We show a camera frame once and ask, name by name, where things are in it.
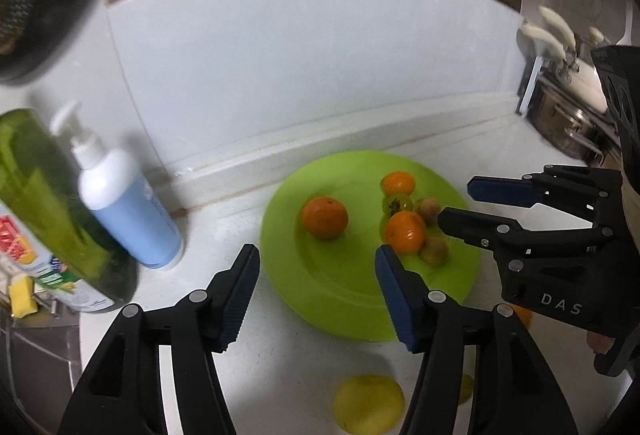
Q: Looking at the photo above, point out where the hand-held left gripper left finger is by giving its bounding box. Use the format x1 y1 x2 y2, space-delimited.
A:
57 242 262 435

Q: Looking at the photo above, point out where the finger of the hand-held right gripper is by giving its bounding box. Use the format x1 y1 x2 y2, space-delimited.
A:
437 207 615 266
467 165 617 222

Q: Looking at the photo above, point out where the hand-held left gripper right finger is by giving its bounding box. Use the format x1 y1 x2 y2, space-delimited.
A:
375 245 581 435

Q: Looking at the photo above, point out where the orange mandarin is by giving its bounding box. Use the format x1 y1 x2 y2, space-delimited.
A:
381 171 416 196
383 210 427 256
510 305 533 330
301 196 349 241

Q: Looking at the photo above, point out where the brown kiwi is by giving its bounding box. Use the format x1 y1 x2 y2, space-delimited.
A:
416 197 443 222
419 236 450 265

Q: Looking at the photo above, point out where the green plate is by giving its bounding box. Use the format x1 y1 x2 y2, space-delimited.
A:
260 151 483 342

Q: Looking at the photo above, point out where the small green tomato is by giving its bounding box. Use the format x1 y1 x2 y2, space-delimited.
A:
383 194 414 217

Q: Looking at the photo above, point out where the yellow lemon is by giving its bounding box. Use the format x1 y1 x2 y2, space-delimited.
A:
333 375 405 434

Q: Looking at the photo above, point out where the green apple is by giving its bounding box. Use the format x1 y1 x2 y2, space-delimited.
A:
457 372 475 403

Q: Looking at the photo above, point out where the large steel pot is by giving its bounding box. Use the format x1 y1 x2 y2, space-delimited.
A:
527 80 608 162

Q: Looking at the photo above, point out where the white blue pump bottle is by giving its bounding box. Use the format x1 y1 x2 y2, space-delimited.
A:
50 100 184 271

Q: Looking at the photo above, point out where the black knife block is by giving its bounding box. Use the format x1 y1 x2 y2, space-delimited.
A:
590 44 640 172

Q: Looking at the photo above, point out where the green dish soap bottle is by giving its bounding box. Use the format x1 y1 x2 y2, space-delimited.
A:
0 107 139 316

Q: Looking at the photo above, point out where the dark sink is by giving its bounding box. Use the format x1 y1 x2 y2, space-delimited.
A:
0 317 83 416

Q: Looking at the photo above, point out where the yellow sponge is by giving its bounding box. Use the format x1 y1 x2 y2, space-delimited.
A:
9 276 40 319

